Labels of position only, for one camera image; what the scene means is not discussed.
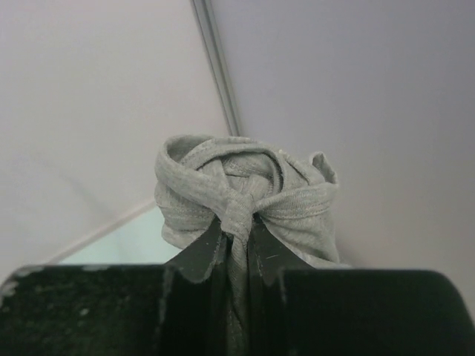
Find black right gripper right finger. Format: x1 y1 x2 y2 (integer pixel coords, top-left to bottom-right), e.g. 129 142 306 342
248 220 474 355

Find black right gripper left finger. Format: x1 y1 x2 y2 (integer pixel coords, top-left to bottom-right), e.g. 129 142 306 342
1 220 227 355

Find grey tank top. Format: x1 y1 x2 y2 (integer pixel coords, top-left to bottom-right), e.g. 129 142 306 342
155 135 341 355

